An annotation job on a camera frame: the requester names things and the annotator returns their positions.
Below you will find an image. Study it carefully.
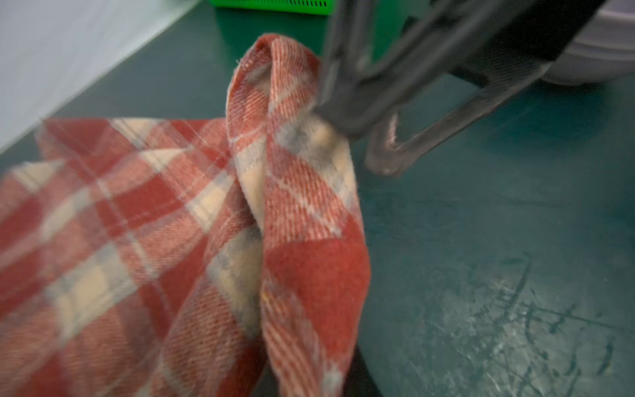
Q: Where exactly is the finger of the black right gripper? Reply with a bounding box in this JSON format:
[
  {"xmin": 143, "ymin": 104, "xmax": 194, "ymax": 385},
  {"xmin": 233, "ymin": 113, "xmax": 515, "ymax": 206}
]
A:
[
  {"xmin": 365, "ymin": 54, "xmax": 552, "ymax": 176},
  {"xmin": 314, "ymin": 0, "xmax": 534, "ymax": 137}
]

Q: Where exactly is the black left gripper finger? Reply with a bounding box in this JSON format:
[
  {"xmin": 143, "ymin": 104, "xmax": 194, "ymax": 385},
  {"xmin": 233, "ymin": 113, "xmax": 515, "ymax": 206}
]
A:
[{"xmin": 342, "ymin": 347, "xmax": 382, "ymax": 397}]

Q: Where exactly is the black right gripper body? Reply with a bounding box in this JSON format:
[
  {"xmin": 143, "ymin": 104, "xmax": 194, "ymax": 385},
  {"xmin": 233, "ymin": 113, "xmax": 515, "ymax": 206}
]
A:
[{"xmin": 401, "ymin": 0, "xmax": 609, "ymax": 89}]

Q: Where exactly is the red plaid skirt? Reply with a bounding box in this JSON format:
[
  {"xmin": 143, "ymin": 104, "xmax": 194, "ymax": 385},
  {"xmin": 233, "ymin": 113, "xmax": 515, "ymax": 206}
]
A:
[{"xmin": 1, "ymin": 34, "xmax": 370, "ymax": 396}]

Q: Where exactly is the lilac bowl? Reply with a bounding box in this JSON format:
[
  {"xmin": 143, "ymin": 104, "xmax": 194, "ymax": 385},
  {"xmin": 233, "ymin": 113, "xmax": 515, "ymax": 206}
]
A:
[{"xmin": 542, "ymin": 0, "xmax": 634, "ymax": 86}]

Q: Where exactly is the green plastic basket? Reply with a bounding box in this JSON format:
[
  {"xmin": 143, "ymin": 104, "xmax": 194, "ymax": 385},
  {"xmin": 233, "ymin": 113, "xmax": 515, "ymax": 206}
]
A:
[{"xmin": 209, "ymin": 0, "xmax": 337, "ymax": 16}]

